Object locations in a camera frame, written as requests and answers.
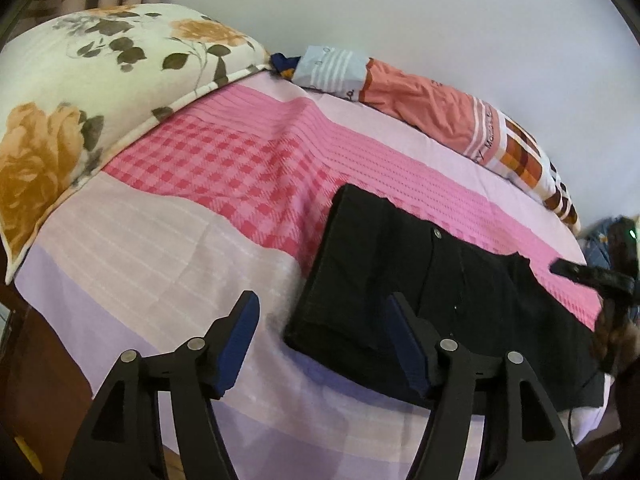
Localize wooden bed frame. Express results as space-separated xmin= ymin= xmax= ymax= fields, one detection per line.
xmin=0 ymin=285 xmax=96 ymax=480

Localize black pants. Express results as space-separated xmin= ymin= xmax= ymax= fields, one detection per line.
xmin=284 ymin=183 xmax=607 ymax=411

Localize dark blue cloth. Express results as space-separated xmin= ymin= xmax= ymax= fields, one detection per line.
xmin=272 ymin=52 xmax=301 ymax=81

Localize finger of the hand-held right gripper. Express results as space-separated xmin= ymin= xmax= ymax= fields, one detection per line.
xmin=549 ymin=258 xmax=637 ymax=298

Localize orange patchwork quilt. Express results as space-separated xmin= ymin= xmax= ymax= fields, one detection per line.
xmin=290 ymin=45 xmax=581 ymax=226

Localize floral pillow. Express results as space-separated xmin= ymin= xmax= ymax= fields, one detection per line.
xmin=0 ymin=4 xmax=271 ymax=283

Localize person's right hand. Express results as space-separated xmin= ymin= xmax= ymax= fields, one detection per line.
xmin=591 ymin=305 xmax=626 ymax=375

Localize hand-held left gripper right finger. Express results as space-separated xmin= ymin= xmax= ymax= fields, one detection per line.
xmin=385 ymin=292 xmax=583 ymax=480

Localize pink checked bedsheet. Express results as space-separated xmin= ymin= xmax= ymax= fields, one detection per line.
xmin=12 ymin=67 xmax=603 ymax=480

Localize blue checked cloth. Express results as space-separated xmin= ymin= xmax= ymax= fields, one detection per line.
xmin=582 ymin=217 xmax=618 ymax=266

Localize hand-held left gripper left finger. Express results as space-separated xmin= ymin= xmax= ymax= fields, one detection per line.
xmin=62 ymin=290 xmax=261 ymax=480

